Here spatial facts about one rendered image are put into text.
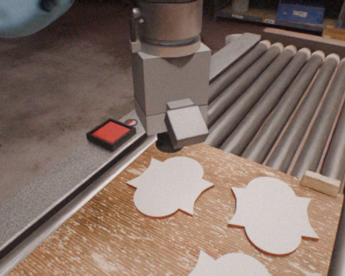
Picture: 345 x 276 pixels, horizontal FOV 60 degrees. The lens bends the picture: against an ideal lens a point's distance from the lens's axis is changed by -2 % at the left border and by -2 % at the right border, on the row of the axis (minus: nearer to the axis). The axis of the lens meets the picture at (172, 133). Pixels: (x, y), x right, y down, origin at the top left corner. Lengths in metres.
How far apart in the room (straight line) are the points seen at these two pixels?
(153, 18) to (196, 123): 0.13
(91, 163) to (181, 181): 0.19
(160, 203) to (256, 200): 0.15
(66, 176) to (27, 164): 1.60
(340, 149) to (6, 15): 0.63
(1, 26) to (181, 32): 0.19
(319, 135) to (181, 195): 0.36
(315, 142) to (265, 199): 0.24
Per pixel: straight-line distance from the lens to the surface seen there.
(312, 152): 0.67
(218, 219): 0.47
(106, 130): 0.66
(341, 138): 0.74
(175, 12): 0.33
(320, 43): 1.23
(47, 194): 0.57
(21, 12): 0.20
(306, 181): 0.55
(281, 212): 0.49
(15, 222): 0.55
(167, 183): 0.51
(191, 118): 0.36
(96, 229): 0.47
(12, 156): 2.29
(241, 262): 0.43
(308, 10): 4.77
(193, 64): 0.36
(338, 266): 0.50
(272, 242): 0.45
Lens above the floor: 1.30
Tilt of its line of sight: 36 degrees down
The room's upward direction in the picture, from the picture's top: straight up
